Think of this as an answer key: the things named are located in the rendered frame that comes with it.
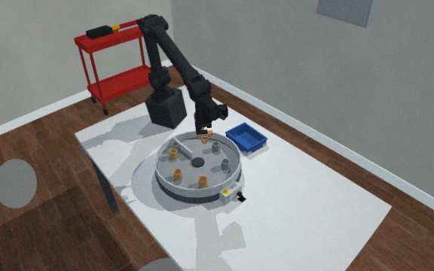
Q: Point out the grey metal ring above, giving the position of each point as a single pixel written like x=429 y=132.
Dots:
x=176 y=146
x=225 y=164
x=215 y=146

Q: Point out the blue crate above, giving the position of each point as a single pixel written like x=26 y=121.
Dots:
x=246 y=138

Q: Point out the bronze bushing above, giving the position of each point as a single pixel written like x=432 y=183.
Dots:
x=177 y=174
x=202 y=181
x=173 y=153

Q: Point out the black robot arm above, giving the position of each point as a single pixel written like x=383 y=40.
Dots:
x=198 y=87

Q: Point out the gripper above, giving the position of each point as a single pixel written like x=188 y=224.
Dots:
x=199 y=125

